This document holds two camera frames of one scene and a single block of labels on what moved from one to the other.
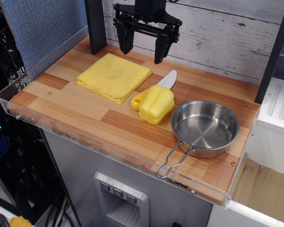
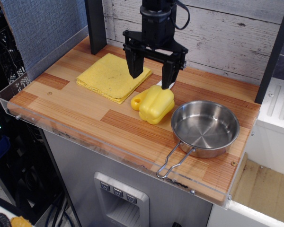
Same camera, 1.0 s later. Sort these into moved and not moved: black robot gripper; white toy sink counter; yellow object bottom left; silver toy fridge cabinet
Moved: black robot gripper
Not moved: white toy sink counter; silver toy fridge cabinet; yellow object bottom left
